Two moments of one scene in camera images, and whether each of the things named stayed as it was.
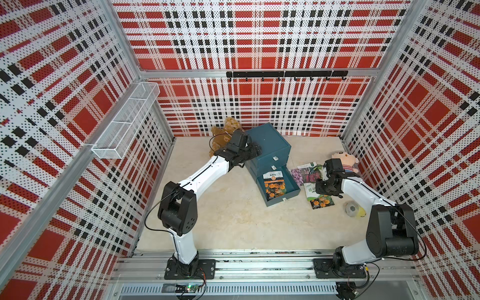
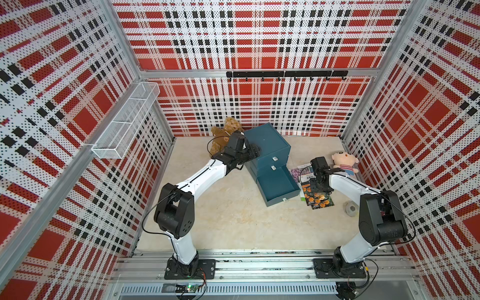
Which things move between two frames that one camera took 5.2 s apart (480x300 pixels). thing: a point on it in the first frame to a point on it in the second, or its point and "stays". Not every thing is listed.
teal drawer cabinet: (275, 179) stays
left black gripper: (255, 149) stays
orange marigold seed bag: (274, 185) to (307, 190)
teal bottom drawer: (291, 187) stays
